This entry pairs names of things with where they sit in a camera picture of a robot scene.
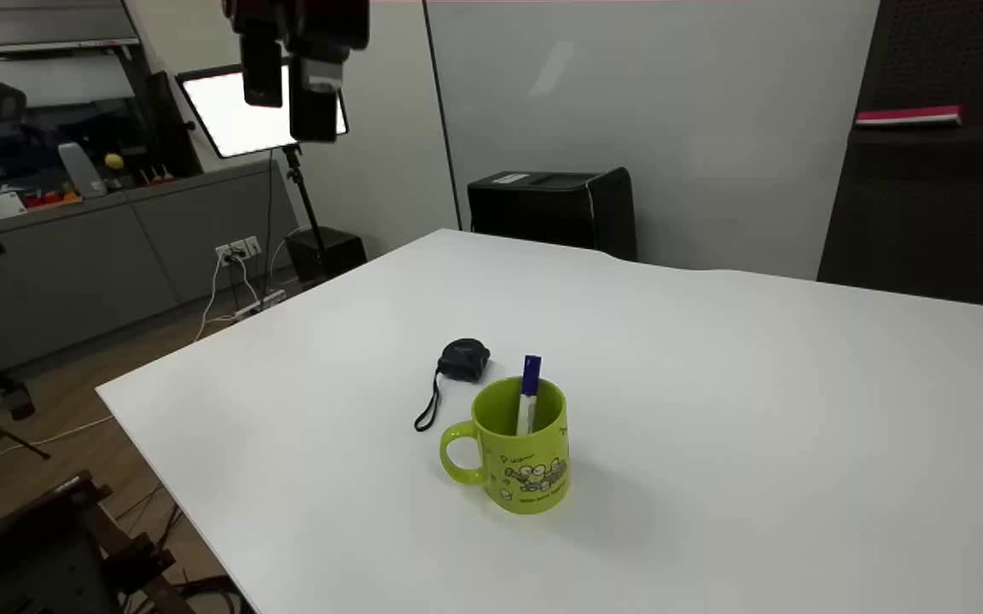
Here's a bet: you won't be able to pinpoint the grey low cabinet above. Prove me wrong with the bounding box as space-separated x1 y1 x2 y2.
0 154 298 396

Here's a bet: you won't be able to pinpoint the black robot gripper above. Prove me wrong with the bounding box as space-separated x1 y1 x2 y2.
223 0 373 147

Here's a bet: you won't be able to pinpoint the dark metal frame equipment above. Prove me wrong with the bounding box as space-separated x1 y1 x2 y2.
0 469 245 614

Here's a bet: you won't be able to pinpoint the black box under light stand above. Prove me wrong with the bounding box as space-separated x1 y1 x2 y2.
284 227 373 289

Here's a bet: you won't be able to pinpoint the yellow green ceramic mug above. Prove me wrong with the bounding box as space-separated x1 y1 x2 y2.
438 377 574 518

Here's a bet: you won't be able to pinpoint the black tape measure with strap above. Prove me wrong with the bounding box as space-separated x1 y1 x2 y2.
411 335 495 436

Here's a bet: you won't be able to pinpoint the white partition board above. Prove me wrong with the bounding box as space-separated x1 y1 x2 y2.
421 0 885 285

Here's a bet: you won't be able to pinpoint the white studio light panel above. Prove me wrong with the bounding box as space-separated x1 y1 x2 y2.
173 62 351 163

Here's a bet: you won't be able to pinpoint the white wall power socket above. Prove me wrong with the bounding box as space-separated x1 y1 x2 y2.
213 231 265 270

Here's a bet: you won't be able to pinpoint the blue capped white marker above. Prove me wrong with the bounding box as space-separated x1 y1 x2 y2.
513 352 545 442

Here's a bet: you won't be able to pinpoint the white power cable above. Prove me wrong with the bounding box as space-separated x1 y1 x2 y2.
194 251 290 343

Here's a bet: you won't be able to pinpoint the pink book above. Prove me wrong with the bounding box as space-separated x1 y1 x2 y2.
855 103 967 132

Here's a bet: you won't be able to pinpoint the black light stand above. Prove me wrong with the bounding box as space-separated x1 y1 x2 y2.
276 143 335 285

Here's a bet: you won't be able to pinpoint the black computer tower case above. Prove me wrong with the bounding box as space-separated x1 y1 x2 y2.
464 163 641 262

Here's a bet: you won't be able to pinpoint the dark tall shelf unit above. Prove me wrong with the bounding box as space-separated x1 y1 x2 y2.
817 0 983 315

